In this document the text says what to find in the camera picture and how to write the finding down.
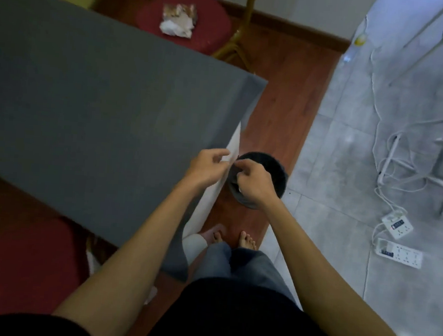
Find brown cookie box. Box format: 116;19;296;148
162;1;200;25

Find table with grey cloth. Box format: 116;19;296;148
0;0;275;288

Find red chair with gold frame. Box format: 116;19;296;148
134;0;260;76
0;211;102;329

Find white tissues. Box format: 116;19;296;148
158;15;196;39

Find person's grey trousers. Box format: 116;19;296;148
180;239;300;314

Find person's left forearm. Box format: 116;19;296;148
52;165;202;331

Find person's foot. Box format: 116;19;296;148
200;222;225;247
237;230;259;252

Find white power strips with cables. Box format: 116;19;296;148
364;113;443;306

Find black trash bin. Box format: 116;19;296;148
224;149;290;212

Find person's right forearm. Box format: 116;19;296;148
248;196;437;336

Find white power strip with display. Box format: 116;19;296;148
380;211;416;241

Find long white power strip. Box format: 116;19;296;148
374;238;425;270

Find person's right foot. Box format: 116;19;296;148
237;230;259;252

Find person's right hand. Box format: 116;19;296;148
232;157;284;213

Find person's left hand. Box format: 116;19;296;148
183;146;232;192

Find person's left foot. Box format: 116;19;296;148
200;222;225;247

